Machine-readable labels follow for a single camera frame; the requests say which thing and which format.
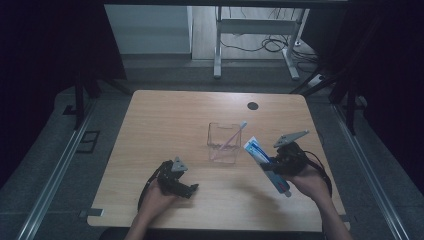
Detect white power strip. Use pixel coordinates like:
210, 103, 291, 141
307, 74, 326, 89

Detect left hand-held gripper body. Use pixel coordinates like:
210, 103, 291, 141
156, 157, 189, 197

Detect pink toothbrush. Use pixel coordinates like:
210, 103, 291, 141
212, 120, 249, 160

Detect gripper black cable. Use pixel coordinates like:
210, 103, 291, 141
137, 161, 167, 212
301, 150, 334, 198

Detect person's left hand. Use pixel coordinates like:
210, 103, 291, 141
137, 180, 178, 223

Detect person's right hand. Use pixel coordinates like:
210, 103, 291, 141
286, 164, 332, 204

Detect aluminium floor rail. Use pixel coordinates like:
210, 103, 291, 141
15, 99, 98, 240
330, 103, 410, 240

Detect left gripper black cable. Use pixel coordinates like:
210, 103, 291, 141
137, 161, 167, 212

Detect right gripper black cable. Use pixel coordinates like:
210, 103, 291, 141
301, 150, 334, 198

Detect white desk frame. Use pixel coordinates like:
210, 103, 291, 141
213, 6, 311, 81

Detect black metal stand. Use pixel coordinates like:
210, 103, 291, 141
289, 66, 368, 136
62, 71, 133, 132

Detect clear plastic cup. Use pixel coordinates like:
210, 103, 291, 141
206, 122, 243, 165

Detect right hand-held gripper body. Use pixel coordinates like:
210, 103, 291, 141
273, 129, 311, 178

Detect white cabinet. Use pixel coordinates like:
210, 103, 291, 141
103, 4, 194, 56

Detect dark curtain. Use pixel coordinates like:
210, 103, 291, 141
301, 0, 424, 188
0, 0, 127, 189

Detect black floor cables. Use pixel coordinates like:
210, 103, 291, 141
220, 7, 320, 66

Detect blue white toothpaste tube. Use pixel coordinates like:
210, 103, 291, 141
243, 135, 293, 199

